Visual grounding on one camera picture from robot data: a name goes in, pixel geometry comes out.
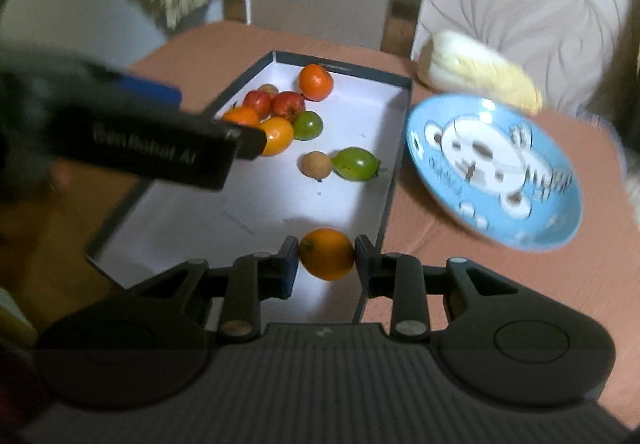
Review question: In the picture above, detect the shallow black-rimmed white box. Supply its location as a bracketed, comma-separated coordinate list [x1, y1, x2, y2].
[86, 49, 414, 325]

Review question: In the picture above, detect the napa cabbage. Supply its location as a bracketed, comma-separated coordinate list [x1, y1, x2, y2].
[416, 30, 544, 116]

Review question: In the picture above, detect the brown round longan fruit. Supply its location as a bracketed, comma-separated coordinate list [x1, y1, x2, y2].
[299, 151, 333, 182]

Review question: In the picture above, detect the large orange tangerine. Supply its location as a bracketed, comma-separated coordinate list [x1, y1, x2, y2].
[298, 64, 334, 102]

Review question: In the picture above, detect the round green tomato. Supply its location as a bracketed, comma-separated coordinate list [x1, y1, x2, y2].
[293, 111, 324, 141]

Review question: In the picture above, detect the small red apple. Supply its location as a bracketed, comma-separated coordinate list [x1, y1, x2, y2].
[243, 90, 272, 120]

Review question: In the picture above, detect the small brown longan fruit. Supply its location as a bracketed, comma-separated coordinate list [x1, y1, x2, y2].
[258, 84, 279, 98]

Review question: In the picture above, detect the blue cartoon bear plate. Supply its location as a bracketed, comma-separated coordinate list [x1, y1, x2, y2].
[406, 94, 584, 253]

